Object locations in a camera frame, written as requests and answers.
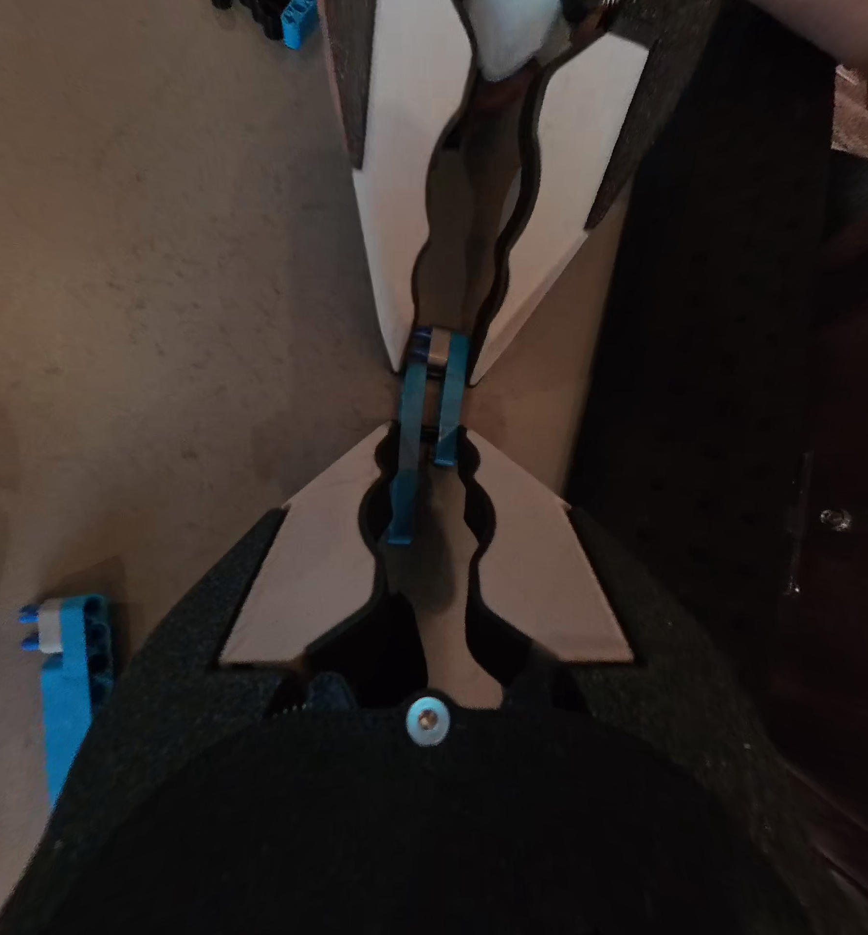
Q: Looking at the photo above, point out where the grey desk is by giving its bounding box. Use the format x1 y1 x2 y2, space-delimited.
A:
0 0 632 935

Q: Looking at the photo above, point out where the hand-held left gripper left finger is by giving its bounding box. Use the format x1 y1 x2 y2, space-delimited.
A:
218 422 407 667

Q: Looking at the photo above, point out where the pile of small building bricks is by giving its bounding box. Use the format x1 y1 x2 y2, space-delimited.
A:
211 0 322 52

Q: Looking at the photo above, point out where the person's right forearm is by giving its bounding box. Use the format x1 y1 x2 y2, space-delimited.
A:
739 0 868 75

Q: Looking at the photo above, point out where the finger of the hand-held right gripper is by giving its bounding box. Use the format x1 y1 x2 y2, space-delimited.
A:
469 33 651 387
351 0 479 374

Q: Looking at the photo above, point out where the blue perforated beam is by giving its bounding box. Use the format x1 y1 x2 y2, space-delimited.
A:
432 331 473 470
387 356 430 549
38 594 116 806

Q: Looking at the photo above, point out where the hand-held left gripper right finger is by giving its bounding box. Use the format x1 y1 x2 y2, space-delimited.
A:
456 426 635 664

